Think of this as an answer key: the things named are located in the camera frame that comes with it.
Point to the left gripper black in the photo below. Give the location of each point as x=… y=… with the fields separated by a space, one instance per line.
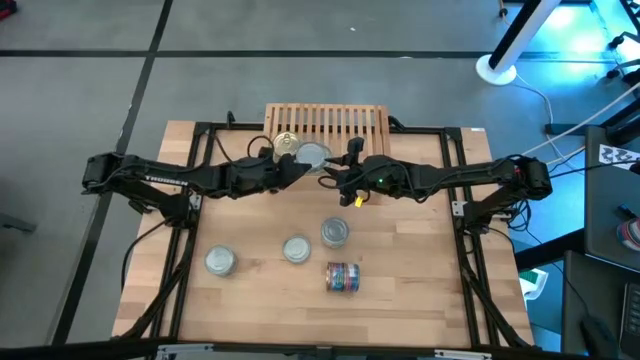
x=257 y=176

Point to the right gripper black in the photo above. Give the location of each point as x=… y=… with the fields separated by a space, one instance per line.
x=372 y=175

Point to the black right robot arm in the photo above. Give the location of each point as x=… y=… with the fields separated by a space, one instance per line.
x=475 y=172

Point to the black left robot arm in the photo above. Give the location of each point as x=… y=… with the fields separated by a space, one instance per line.
x=165 y=175

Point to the wooden slatted shelf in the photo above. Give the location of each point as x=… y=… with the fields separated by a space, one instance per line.
x=325 y=106

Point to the white fan stand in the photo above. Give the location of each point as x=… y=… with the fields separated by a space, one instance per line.
x=487 y=75

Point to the white green box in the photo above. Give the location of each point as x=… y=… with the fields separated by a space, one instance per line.
x=532 y=282

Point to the black desk foot bar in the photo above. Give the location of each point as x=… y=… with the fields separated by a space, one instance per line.
x=550 y=250

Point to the dark grey desk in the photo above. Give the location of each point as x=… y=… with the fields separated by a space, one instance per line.
x=607 y=210

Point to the white fiducial marker sheet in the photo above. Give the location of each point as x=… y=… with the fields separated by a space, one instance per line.
x=617 y=156

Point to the black desk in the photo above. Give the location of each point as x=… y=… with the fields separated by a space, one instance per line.
x=590 y=295

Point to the grey chair foot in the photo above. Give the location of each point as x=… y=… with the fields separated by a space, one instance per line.
x=17 y=225

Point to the colourful tape rolls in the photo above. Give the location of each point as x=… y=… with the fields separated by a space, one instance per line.
x=631 y=234

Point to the black office chair base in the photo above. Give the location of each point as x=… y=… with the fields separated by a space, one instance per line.
x=617 y=40

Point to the black computer mouse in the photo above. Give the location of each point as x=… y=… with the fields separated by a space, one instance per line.
x=597 y=337

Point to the black keyboard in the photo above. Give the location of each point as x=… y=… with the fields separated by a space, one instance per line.
x=632 y=312

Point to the red object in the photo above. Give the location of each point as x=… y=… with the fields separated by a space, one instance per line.
x=6 y=9

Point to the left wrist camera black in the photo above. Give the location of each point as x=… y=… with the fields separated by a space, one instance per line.
x=266 y=154

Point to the silver base bracket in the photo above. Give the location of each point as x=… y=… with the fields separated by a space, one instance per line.
x=459 y=208
x=195 y=202

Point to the black aluminium table frame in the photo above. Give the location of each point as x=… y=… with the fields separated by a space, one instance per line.
x=450 y=132

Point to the silver aluminium rail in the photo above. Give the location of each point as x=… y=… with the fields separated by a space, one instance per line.
x=462 y=354
x=185 y=350

